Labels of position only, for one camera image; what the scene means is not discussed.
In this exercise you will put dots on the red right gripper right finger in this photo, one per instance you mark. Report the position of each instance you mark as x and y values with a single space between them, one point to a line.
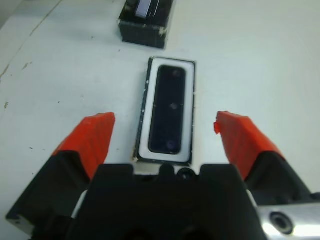
243 143

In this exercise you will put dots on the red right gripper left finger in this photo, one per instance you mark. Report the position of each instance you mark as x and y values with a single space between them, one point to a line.
96 140

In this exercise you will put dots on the glossy black box lid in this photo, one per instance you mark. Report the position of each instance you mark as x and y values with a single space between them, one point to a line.
140 35

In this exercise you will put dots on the white lined camera box base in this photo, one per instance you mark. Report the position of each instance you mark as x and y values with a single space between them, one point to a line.
162 157

